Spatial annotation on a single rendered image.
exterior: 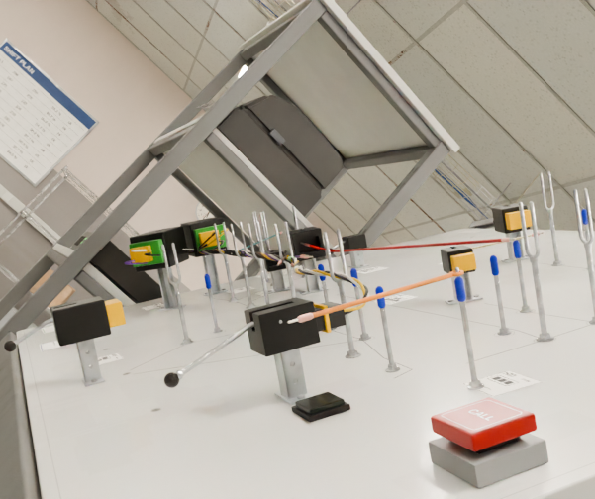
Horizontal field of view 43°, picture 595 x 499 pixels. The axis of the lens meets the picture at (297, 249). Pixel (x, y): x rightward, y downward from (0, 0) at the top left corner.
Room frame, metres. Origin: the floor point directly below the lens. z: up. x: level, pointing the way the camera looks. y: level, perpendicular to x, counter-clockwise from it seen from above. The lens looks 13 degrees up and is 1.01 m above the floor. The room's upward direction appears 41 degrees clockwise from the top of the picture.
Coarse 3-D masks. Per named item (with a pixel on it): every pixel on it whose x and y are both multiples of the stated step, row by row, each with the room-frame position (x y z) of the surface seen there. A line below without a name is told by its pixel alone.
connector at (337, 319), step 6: (330, 306) 0.72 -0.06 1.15; (336, 312) 0.71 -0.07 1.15; (342, 312) 0.71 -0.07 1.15; (318, 318) 0.71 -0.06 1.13; (330, 318) 0.71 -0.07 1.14; (336, 318) 0.71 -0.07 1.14; (342, 318) 0.72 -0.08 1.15; (318, 324) 0.71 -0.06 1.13; (324, 324) 0.71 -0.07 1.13; (330, 324) 0.71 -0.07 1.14; (336, 324) 0.72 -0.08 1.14; (342, 324) 0.72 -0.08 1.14
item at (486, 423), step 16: (480, 400) 0.52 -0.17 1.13; (496, 400) 0.51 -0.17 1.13; (432, 416) 0.51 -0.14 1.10; (448, 416) 0.50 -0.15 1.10; (464, 416) 0.49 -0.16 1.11; (480, 416) 0.49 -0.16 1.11; (496, 416) 0.48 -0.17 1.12; (512, 416) 0.48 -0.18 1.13; (528, 416) 0.47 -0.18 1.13; (448, 432) 0.49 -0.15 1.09; (464, 432) 0.47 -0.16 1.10; (480, 432) 0.47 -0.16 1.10; (496, 432) 0.47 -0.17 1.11; (512, 432) 0.47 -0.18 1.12; (528, 432) 0.47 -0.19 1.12; (480, 448) 0.47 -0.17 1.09; (496, 448) 0.48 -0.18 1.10
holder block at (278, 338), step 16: (272, 304) 0.72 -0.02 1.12; (288, 304) 0.71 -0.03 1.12; (304, 304) 0.70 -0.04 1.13; (256, 320) 0.69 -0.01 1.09; (272, 320) 0.69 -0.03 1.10; (288, 320) 0.70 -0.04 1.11; (256, 336) 0.71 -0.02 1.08; (272, 336) 0.69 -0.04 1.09; (288, 336) 0.70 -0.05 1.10; (304, 336) 0.70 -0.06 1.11; (272, 352) 0.70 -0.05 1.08
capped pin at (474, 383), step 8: (456, 280) 0.62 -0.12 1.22; (456, 288) 0.62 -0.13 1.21; (464, 288) 0.62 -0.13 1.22; (456, 296) 0.62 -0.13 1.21; (464, 296) 0.62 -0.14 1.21; (464, 304) 0.62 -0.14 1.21; (464, 312) 0.62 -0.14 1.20; (464, 320) 0.63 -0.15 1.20; (464, 328) 0.63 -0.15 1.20; (464, 336) 0.63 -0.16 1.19; (472, 352) 0.63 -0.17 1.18; (472, 360) 0.64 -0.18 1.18; (472, 368) 0.64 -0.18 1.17; (472, 376) 0.64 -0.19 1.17; (472, 384) 0.64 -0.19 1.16; (480, 384) 0.64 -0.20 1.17
